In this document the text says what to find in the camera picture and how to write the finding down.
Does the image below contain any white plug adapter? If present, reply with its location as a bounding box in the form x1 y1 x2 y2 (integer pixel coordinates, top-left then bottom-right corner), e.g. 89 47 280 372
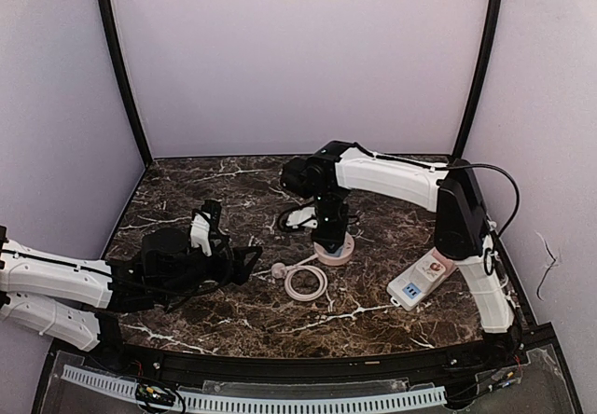
411 255 448 289

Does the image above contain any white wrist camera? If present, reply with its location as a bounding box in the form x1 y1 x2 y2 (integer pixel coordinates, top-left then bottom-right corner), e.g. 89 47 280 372
276 206 318 233
189 200 221 256

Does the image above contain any pink cube socket adapter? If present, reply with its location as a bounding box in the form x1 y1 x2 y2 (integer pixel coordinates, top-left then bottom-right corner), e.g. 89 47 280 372
432 248 455 276

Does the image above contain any left black frame post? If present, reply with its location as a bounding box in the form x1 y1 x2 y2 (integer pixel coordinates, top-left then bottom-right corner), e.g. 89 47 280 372
97 0 153 168

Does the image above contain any white slotted cable duct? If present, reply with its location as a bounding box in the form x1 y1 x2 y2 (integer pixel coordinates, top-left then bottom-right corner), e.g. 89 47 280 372
61 365 446 413

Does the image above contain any blue plug adapter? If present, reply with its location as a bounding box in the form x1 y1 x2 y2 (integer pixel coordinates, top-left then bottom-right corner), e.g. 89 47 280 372
337 241 354 256

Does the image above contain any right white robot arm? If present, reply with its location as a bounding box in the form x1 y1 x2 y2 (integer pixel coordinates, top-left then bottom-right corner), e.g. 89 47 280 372
277 141 515 335

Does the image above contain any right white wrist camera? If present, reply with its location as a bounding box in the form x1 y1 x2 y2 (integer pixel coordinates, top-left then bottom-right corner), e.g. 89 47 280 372
276 206 318 233

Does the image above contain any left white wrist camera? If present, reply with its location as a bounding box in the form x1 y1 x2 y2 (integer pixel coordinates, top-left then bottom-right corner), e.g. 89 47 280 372
189 200 221 256

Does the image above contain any pink round power socket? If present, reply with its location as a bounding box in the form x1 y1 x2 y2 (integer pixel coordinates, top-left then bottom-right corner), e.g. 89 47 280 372
313 233 354 267

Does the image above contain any white multicolour power strip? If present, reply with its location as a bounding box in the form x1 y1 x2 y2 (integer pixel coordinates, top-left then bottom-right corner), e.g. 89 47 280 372
386 248 451 311

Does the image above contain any black frame post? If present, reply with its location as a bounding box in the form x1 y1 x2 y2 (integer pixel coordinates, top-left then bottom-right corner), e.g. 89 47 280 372
451 0 502 159
97 0 153 168

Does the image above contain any right black frame post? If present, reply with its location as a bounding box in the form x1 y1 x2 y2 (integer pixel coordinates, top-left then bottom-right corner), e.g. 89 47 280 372
451 0 502 159

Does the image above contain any pink coiled cable with plug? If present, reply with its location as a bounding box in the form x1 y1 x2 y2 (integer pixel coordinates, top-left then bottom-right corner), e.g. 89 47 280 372
270 254 327 301

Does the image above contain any black front rail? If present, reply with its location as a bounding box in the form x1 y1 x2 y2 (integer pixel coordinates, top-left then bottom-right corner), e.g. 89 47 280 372
104 341 514 385

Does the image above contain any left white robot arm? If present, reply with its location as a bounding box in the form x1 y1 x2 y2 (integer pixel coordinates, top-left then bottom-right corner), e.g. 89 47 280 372
1 228 263 352

